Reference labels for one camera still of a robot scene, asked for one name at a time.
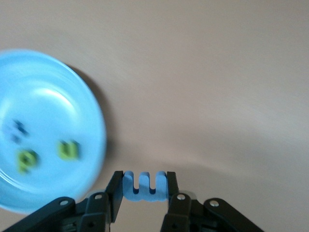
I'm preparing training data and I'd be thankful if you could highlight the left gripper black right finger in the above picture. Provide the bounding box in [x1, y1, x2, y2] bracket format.
[160, 171, 265, 232]

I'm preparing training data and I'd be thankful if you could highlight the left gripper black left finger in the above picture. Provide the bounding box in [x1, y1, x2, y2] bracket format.
[1, 171, 125, 232]

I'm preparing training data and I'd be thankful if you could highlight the blue foam letter m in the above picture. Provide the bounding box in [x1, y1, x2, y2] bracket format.
[122, 171, 169, 203]

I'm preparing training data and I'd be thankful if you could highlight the green foam letter n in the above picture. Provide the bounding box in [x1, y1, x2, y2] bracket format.
[56, 140, 80, 160]

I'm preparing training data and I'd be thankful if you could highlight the green foam letter p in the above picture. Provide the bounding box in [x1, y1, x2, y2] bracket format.
[15, 149, 39, 175]

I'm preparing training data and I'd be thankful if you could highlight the blue foam letter x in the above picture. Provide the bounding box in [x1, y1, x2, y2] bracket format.
[1, 119, 29, 143]

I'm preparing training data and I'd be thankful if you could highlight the blue plate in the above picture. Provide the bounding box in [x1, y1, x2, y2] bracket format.
[0, 49, 108, 215]

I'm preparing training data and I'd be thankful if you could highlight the brown table cover sheet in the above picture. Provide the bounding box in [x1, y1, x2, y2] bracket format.
[0, 0, 309, 232]

